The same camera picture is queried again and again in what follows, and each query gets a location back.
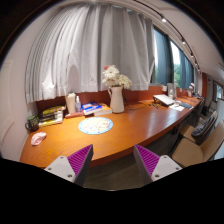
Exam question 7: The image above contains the round light blue mouse pad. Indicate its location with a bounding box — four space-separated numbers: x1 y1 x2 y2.
79 117 113 135

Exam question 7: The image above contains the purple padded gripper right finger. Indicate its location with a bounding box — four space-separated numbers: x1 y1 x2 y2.
134 145 181 185

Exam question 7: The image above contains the pink computer mouse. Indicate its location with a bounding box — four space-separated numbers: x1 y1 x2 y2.
31 132 46 146

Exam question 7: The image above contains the cream book under blue book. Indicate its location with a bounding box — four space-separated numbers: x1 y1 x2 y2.
94 104 112 116

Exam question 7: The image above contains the stack of yellow books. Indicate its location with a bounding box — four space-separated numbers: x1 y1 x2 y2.
38 106 66 127

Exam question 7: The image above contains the white tissue canister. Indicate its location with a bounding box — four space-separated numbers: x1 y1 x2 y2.
65 93 76 114

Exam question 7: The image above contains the white sheer curtain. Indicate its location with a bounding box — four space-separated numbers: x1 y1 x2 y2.
25 3 155 103

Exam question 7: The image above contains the white ceramic pitcher vase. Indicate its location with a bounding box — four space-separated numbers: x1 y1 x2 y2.
108 87 124 113

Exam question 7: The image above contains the silver laptop on stand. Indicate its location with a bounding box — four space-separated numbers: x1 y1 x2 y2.
153 94 175 106

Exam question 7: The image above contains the clear sanitizer bottle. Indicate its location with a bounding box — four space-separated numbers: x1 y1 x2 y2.
75 96 81 112

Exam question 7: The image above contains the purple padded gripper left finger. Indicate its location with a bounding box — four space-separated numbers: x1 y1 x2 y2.
45 144 93 186

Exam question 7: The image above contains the dark green mug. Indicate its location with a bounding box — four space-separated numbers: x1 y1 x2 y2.
25 115 39 132

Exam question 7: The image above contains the white flower bouquet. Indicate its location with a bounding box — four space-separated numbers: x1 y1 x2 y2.
102 65 132 89

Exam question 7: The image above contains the beige chair with dark cushion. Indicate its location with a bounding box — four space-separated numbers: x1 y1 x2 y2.
180 111 218 145

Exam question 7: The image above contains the beige chair near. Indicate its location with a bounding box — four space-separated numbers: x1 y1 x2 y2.
172 120 224 167

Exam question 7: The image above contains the white paper sheet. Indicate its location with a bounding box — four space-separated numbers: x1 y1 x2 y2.
169 105 184 111

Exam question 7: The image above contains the dark blue curtain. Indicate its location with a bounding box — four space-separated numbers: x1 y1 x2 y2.
151 28 194 89

